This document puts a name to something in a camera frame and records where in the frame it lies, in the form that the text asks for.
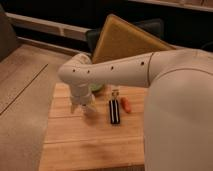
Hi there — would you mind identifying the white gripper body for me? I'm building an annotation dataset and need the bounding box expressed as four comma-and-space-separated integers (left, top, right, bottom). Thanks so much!
69, 84, 94, 106

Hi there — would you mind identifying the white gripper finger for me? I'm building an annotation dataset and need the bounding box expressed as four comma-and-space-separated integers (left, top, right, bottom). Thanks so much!
70, 104, 77, 114
82, 104, 97, 115

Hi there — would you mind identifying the clear plastic bottle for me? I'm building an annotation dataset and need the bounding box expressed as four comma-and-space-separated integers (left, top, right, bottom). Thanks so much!
111, 89, 119, 99

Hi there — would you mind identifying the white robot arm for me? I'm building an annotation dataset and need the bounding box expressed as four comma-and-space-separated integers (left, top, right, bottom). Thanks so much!
59, 49, 213, 171

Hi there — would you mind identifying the green bowl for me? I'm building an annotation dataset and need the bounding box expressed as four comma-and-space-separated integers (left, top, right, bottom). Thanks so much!
90, 84, 104, 92

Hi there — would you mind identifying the black striped rectangular block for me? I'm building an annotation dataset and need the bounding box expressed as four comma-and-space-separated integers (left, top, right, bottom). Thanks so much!
109, 99, 120, 124

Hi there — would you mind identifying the orange carrot toy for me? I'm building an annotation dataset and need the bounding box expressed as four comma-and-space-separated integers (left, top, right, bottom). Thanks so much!
121, 97, 131, 113

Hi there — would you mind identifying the wooden cutting board table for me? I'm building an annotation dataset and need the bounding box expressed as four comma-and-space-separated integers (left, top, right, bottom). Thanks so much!
39, 83, 146, 171

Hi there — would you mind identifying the yellow cushion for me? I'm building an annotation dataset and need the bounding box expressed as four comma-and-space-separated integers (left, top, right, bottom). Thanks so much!
92, 14, 174, 63

